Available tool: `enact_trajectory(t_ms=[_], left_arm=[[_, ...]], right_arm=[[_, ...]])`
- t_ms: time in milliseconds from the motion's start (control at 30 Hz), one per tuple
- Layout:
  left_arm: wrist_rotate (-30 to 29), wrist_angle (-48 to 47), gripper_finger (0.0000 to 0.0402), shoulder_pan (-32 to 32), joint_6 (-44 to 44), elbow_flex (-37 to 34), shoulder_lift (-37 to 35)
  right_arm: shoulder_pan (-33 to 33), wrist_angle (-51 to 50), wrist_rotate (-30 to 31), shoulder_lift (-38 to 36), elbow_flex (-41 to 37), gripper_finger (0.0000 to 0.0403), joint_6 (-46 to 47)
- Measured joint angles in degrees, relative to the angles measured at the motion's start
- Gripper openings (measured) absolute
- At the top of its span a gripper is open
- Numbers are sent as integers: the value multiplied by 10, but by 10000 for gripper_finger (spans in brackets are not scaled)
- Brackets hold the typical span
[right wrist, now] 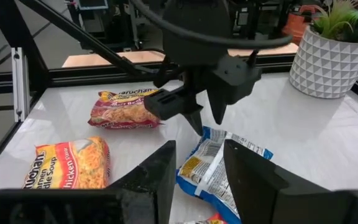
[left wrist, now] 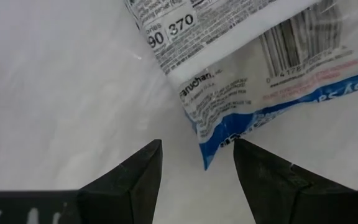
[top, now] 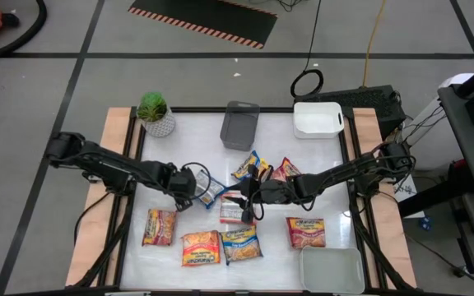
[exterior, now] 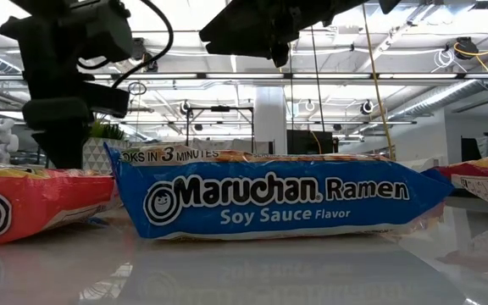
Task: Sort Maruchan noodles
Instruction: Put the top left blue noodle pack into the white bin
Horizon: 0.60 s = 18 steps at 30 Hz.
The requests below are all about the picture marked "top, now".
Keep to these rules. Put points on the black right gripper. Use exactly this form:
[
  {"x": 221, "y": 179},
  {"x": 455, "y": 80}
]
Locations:
[{"x": 274, "y": 191}]

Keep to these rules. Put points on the black computer case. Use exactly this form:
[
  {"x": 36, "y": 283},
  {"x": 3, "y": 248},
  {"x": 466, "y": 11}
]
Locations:
[{"x": 368, "y": 100}]

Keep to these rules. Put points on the green plant in white pot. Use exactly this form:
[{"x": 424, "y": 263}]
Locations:
[{"x": 156, "y": 123}]

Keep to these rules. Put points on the small blue floor object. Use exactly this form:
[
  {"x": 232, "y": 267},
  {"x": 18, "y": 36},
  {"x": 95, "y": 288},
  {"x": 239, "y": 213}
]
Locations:
[{"x": 425, "y": 223}]

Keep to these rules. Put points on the pink Maruchan ramen pack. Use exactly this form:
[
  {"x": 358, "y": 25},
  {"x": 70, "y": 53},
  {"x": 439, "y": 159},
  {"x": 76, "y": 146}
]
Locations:
[
  {"x": 305, "y": 232},
  {"x": 159, "y": 227},
  {"x": 286, "y": 168}
]

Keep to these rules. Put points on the blue Maruchan ramen pack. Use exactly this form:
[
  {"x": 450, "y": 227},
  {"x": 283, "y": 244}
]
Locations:
[
  {"x": 241, "y": 244},
  {"x": 212, "y": 193},
  {"x": 243, "y": 166}
]

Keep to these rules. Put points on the white plastic bin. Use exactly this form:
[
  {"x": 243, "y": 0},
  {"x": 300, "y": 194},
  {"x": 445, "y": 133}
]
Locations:
[{"x": 317, "y": 121}]

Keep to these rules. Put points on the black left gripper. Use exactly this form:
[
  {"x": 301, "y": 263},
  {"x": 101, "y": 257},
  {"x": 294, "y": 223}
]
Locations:
[{"x": 183, "y": 185}]

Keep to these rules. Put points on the orange Maruchan ramen pack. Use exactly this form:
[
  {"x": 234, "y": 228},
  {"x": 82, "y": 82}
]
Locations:
[
  {"x": 201, "y": 248},
  {"x": 230, "y": 214}
]

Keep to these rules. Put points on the dark grey plastic bin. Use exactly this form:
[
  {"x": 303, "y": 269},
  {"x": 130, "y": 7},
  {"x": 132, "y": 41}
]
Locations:
[{"x": 239, "y": 131}]

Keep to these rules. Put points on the pale grey plastic bin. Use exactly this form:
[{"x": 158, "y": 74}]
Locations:
[{"x": 331, "y": 271}]

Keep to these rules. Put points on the black hazard-striped floor mat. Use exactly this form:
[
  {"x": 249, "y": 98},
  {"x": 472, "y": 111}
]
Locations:
[{"x": 204, "y": 16}]

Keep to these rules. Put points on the tan wooden side board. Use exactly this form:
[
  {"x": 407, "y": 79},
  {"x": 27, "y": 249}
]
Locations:
[
  {"x": 366, "y": 127},
  {"x": 111, "y": 127}
]

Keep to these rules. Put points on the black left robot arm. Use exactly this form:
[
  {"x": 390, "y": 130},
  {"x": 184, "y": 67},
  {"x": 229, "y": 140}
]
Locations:
[{"x": 109, "y": 162}]

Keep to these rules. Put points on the black stand leg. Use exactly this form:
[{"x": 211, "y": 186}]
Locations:
[{"x": 434, "y": 201}]

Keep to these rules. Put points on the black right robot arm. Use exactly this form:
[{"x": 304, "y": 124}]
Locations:
[{"x": 344, "y": 174}]

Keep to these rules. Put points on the white trash bin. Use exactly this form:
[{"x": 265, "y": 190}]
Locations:
[{"x": 424, "y": 121}]

